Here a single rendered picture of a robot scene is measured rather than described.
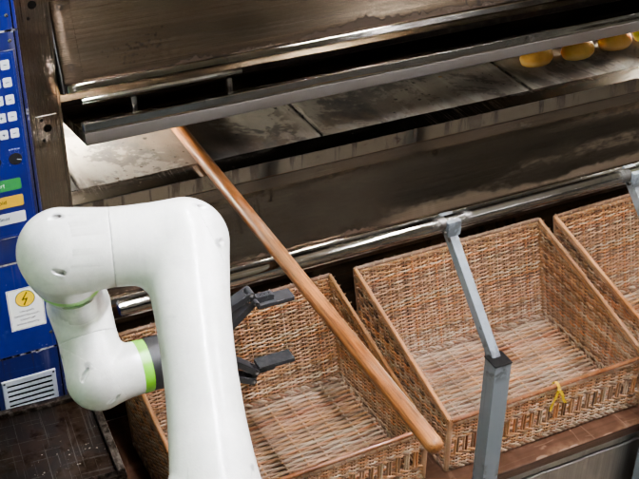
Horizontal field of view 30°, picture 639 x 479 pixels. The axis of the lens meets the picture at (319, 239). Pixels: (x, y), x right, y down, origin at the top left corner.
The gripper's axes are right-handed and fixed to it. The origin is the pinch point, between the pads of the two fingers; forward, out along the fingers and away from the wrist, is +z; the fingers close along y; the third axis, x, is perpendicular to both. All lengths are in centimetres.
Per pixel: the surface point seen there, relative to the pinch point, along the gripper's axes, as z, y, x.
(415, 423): 7.2, -1.4, 34.0
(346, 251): 22.4, 1.9, -20.2
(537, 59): 104, -3, -74
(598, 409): 85, 57, -9
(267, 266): 5.5, 1.1, -20.7
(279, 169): 24, 3, -58
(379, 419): 37, 58, -29
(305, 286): 7.3, -2.0, -7.3
